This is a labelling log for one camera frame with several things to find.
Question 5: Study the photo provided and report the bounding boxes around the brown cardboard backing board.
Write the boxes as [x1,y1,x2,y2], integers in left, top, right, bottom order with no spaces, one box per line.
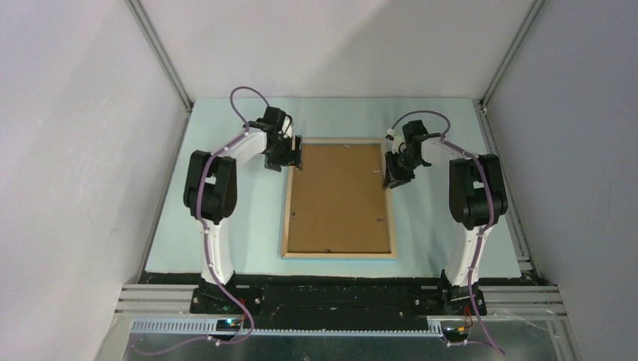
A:
[287,144,392,254]

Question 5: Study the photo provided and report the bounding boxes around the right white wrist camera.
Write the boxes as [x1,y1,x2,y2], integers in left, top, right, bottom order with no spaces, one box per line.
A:
[385,128,406,154]

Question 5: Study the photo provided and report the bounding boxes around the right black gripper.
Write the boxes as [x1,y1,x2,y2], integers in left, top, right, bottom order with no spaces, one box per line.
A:
[384,150,423,190]

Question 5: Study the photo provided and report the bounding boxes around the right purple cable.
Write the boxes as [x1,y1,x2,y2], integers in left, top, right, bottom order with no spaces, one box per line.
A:
[390,110,507,356]

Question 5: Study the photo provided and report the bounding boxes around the aluminium rail front frame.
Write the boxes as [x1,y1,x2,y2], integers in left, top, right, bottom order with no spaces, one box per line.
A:
[95,284,582,360]

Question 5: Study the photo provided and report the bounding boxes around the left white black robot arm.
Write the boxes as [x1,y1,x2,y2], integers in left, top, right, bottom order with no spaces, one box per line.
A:
[183,106,302,314]

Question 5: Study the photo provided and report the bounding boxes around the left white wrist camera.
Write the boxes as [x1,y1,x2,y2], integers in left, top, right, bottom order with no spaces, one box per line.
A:
[281,115,293,138]

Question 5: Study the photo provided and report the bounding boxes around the left aluminium corner post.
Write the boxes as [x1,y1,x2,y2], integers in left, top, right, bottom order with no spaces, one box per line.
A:
[125,0,194,113]

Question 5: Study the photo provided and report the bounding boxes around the right aluminium corner post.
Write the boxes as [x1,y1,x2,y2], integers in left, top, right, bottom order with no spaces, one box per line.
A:
[480,0,546,108]

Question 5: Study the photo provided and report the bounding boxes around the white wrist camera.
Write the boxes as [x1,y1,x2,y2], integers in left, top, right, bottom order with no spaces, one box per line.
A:
[281,115,293,138]
[385,128,406,154]

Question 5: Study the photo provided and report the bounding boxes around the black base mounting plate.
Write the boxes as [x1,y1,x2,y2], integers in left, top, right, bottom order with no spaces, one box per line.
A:
[190,275,487,332]

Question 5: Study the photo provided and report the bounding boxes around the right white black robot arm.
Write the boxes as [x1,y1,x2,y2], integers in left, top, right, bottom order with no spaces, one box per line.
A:
[383,120,509,314]

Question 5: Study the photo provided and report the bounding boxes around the aluminium corner post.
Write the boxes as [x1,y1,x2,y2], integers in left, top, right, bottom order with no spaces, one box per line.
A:
[125,0,194,113]
[480,0,546,108]

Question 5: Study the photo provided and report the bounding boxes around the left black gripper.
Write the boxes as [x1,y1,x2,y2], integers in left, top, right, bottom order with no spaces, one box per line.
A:
[266,134,302,173]

